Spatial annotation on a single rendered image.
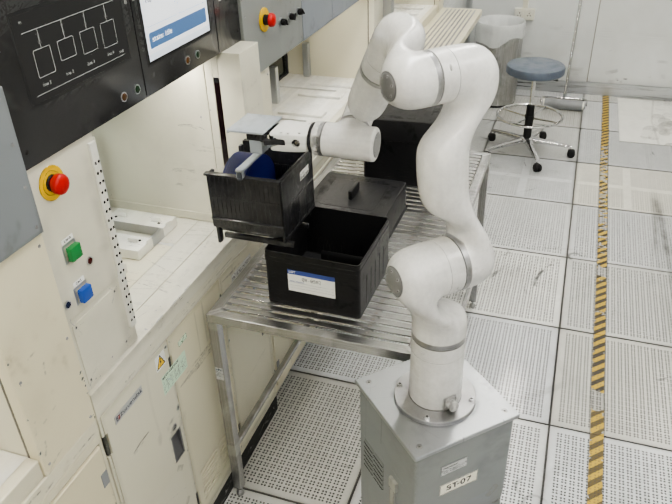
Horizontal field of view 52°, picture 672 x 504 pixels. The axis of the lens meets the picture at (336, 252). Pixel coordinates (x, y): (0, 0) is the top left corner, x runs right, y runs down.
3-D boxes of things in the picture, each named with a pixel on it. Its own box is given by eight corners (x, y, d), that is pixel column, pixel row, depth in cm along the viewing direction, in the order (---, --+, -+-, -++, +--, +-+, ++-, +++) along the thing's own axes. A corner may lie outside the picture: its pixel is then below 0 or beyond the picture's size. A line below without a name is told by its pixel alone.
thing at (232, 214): (284, 260, 176) (273, 145, 160) (213, 249, 183) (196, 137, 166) (318, 216, 196) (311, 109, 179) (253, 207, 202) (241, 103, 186)
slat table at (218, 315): (409, 543, 214) (418, 355, 174) (234, 495, 231) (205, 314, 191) (476, 305, 318) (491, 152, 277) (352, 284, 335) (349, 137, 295)
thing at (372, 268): (267, 301, 195) (262, 249, 186) (305, 252, 217) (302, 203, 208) (360, 320, 187) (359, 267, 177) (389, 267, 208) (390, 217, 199)
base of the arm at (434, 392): (492, 408, 157) (500, 345, 148) (421, 437, 150) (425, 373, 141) (445, 359, 172) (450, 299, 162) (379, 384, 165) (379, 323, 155)
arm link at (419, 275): (477, 340, 149) (487, 246, 136) (404, 368, 142) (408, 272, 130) (445, 311, 158) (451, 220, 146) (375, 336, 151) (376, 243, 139)
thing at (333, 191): (383, 249, 217) (384, 213, 210) (297, 235, 226) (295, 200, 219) (407, 207, 240) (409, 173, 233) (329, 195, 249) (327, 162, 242)
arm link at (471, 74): (407, 286, 148) (469, 265, 154) (439, 310, 138) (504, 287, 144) (399, 47, 125) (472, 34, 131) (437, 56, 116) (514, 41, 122)
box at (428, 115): (437, 189, 251) (441, 124, 238) (361, 182, 258) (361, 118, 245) (447, 157, 275) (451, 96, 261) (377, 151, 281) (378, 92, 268)
